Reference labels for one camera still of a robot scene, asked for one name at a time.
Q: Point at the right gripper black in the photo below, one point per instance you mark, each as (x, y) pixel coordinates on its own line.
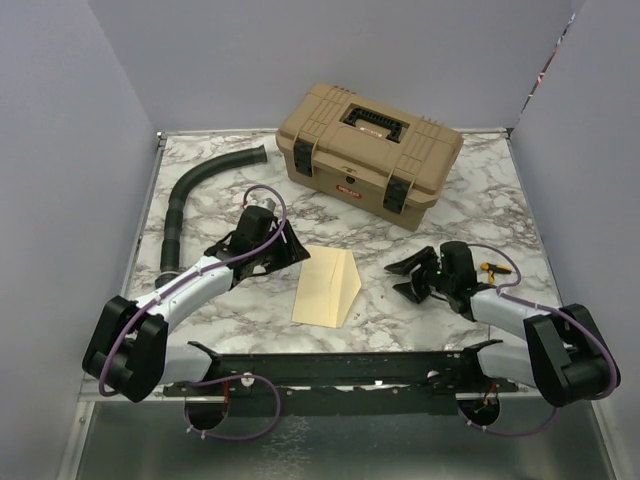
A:
(415, 289)

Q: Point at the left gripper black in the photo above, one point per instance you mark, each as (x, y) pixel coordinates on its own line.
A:
(291, 251)

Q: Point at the cream paper envelope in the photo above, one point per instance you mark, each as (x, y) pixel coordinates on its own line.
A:
(328, 285)

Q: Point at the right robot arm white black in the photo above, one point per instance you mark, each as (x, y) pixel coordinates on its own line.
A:
(563, 354)

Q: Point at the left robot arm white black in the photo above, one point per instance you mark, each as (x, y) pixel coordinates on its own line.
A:
(129, 354)

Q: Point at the tan plastic toolbox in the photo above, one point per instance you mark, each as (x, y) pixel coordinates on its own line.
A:
(375, 157)

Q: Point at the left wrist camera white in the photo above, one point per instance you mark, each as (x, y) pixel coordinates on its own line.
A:
(268, 204)

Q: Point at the yellow handled screwdriver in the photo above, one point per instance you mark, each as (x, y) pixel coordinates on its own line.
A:
(495, 270)

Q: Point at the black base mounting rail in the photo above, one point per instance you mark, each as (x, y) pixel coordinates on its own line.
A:
(341, 384)

